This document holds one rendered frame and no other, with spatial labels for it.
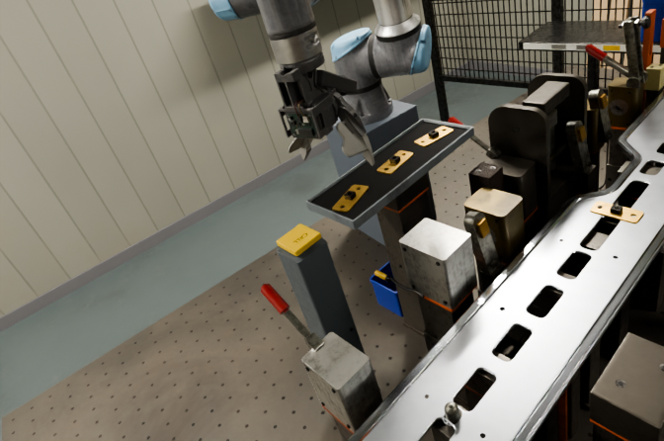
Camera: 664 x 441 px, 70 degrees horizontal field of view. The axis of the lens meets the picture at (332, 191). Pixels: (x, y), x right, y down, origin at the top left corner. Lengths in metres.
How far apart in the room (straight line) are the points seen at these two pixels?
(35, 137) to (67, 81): 0.37
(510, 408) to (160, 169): 2.86
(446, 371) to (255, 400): 0.59
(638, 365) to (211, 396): 0.94
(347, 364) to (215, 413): 0.58
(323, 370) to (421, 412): 0.15
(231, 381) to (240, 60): 2.43
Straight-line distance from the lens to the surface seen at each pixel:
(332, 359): 0.77
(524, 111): 1.04
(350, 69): 1.29
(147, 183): 3.32
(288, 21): 0.72
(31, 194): 3.25
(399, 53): 1.23
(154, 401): 1.40
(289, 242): 0.84
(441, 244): 0.83
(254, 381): 1.29
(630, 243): 1.00
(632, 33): 1.40
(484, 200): 0.97
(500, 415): 0.75
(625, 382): 0.76
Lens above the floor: 1.64
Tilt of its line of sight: 31 degrees down
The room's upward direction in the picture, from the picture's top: 17 degrees counter-clockwise
